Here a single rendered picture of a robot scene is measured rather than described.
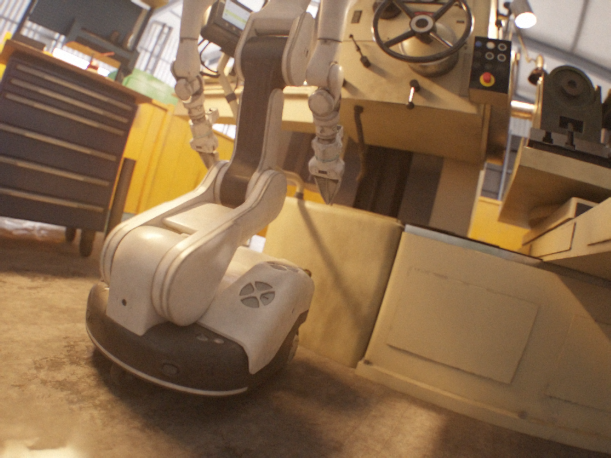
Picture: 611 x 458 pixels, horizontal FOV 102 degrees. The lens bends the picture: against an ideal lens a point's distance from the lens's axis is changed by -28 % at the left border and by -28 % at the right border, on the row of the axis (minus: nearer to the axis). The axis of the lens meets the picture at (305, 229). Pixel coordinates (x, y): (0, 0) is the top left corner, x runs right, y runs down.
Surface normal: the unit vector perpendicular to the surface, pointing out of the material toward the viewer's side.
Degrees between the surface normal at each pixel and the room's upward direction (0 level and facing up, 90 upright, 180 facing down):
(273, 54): 106
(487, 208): 90
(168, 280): 78
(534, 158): 90
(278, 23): 125
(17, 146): 90
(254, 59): 111
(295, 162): 90
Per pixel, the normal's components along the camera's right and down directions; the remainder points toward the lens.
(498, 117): -0.54, 0.47
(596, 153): -0.47, -0.11
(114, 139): 0.81, 0.23
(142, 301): -0.14, -0.02
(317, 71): -0.38, 0.29
